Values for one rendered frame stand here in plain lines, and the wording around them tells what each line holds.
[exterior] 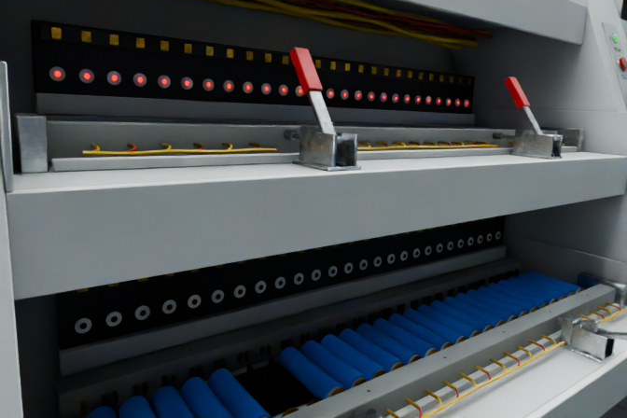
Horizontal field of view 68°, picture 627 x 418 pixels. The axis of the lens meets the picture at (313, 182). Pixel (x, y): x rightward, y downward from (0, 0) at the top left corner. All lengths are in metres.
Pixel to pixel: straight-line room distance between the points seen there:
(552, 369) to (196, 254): 0.34
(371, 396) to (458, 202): 0.15
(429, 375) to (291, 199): 0.18
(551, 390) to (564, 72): 0.40
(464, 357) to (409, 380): 0.06
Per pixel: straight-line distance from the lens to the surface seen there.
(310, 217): 0.27
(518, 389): 0.44
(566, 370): 0.48
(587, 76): 0.68
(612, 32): 0.73
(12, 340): 0.21
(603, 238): 0.67
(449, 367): 0.40
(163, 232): 0.23
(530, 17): 0.58
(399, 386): 0.36
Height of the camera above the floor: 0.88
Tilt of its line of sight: 8 degrees up
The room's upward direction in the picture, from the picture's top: 10 degrees counter-clockwise
